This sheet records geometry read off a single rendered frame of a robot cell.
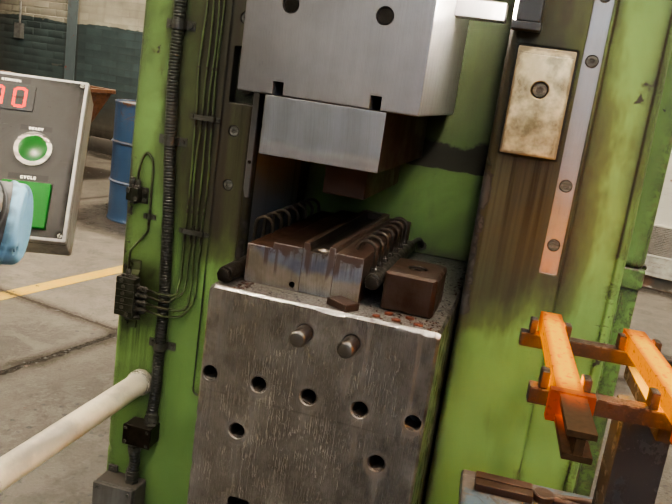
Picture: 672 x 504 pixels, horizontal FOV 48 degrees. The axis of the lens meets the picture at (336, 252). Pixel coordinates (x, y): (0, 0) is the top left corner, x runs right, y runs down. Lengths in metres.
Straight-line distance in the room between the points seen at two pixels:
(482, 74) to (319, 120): 0.53
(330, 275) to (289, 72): 0.33
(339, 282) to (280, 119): 0.28
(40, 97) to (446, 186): 0.83
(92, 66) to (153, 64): 8.26
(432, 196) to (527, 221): 0.40
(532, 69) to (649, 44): 0.18
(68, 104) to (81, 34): 8.55
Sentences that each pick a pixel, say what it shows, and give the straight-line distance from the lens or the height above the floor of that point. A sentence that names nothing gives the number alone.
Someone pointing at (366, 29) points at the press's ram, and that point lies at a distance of 1.20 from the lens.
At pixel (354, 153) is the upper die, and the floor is 1.15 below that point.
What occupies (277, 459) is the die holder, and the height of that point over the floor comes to 0.64.
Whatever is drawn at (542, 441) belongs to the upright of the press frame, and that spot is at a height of 0.70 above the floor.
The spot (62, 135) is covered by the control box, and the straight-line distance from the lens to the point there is 1.32.
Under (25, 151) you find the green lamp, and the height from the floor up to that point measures 1.08.
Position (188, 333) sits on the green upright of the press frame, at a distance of 1.52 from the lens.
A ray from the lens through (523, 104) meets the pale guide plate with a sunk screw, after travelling 1.28.
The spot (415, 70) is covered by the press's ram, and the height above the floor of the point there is 1.29.
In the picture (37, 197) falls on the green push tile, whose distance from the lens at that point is 1.28.
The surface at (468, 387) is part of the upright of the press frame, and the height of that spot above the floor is 0.77.
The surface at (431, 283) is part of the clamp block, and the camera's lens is 1.20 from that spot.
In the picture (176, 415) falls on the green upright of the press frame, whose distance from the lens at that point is 1.59.
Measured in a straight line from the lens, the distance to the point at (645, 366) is 1.03.
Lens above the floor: 1.26
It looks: 13 degrees down
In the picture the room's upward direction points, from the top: 8 degrees clockwise
